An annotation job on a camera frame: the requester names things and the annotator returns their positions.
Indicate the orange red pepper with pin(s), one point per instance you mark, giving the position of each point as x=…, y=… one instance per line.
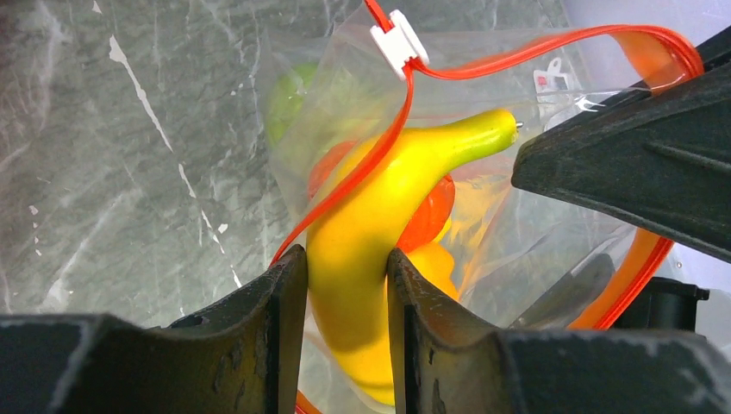
x=430, y=221

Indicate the green round cabbage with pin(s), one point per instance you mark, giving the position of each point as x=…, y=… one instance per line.
x=316, y=105

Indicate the clear zip top bag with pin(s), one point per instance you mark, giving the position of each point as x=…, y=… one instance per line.
x=519, y=258

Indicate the yellow orange bell pepper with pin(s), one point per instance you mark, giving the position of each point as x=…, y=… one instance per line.
x=435, y=263

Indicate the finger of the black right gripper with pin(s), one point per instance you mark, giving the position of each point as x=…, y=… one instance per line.
x=661, y=163

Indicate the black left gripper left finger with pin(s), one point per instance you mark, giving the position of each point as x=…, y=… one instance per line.
x=240, y=354

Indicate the yellow banana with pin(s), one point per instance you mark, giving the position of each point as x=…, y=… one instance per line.
x=348, y=246

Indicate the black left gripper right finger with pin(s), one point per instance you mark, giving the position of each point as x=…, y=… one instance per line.
x=445, y=359

